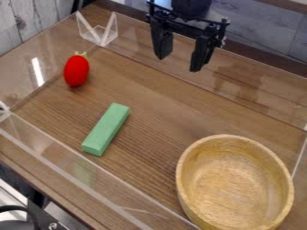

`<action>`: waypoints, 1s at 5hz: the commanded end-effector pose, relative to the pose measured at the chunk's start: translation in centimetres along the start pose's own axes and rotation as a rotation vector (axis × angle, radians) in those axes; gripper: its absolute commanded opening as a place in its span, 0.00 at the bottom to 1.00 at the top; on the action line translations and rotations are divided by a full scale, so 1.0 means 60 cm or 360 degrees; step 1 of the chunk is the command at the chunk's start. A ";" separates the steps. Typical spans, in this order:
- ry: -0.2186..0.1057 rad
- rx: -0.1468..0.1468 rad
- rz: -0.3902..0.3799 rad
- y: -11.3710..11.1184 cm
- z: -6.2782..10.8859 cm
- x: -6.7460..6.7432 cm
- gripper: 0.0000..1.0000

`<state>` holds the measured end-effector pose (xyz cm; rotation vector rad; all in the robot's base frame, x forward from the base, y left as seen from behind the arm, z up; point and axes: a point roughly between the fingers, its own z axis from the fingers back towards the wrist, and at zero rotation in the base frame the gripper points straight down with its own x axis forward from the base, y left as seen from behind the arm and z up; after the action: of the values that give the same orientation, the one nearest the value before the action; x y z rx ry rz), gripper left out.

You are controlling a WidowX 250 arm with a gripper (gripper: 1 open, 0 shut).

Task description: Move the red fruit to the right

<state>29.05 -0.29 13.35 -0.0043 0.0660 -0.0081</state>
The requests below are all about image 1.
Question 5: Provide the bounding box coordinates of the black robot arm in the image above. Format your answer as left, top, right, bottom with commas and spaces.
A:
147, 0, 232, 72

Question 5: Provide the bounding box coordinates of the green rectangular block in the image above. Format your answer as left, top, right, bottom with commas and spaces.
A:
82, 103, 130, 156

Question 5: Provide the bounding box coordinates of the clear acrylic enclosure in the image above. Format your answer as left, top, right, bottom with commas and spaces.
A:
0, 6, 307, 230

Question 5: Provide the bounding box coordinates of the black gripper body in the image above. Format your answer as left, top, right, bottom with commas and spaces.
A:
147, 0, 232, 48

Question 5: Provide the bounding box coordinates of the wooden bowl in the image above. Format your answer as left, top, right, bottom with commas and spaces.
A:
175, 134, 294, 230

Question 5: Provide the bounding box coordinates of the black metal table frame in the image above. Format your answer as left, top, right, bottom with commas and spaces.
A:
0, 164, 66, 230

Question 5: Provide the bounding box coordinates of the black cable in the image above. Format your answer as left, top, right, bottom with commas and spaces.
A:
0, 205, 30, 215

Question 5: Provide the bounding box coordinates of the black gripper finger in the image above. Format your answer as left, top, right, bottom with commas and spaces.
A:
190, 35, 217, 72
151, 22, 173, 59

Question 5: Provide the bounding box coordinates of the red strawberry toy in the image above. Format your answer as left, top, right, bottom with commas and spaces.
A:
65, 52, 90, 87

